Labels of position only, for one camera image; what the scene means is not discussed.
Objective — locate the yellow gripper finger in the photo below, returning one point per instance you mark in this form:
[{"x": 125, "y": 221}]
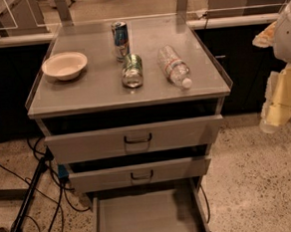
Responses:
[
  {"x": 276, "y": 109},
  {"x": 265, "y": 39}
]

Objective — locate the clear plastic water bottle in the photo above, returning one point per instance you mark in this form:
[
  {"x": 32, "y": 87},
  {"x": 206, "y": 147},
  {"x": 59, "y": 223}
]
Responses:
[{"x": 174, "y": 68}]

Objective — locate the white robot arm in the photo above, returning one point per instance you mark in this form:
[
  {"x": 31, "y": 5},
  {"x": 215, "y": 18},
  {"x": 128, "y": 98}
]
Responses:
[{"x": 282, "y": 41}]

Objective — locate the grey top drawer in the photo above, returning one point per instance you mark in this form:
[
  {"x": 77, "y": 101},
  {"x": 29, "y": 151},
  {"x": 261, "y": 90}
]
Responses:
[{"x": 126, "y": 140}]

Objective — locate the grey drawer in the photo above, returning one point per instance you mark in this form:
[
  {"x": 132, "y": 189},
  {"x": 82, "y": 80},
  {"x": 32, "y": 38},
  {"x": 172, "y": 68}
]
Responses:
[
  {"x": 126, "y": 140},
  {"x": 139, "y": 174},
  {"x": 172, "y": 206}
]

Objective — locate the grey drawer cabinet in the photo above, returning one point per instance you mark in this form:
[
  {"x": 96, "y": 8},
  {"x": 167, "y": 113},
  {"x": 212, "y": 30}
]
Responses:
[{"x": 133, "y": 122}]

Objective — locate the grey bottom drawer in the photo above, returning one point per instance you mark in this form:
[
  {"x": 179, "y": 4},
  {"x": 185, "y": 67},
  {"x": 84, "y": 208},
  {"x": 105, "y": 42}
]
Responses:
[{"x": 172, "y": 206}]

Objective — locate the grey middle drawer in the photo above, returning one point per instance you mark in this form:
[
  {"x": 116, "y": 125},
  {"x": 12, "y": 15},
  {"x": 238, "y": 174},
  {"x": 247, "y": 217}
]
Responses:
[{"x": 139, "y": 174}]

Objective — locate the green soda can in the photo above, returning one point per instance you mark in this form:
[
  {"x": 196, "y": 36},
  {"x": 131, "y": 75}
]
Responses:
[{"x": 132, "y": 74}]

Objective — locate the blue energy drink can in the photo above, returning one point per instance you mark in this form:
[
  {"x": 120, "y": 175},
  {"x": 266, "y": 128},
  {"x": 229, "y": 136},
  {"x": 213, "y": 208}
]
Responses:
[{"x": 121, "y": 39}]

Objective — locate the white paper bowl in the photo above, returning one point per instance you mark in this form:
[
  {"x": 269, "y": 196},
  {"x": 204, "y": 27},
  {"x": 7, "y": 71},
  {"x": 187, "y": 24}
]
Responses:
[{"x": 65, "y": 66}]

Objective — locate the blue power box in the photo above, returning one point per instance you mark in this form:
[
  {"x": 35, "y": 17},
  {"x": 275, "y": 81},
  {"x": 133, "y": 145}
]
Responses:
[{"x": 63, "y": 172}]

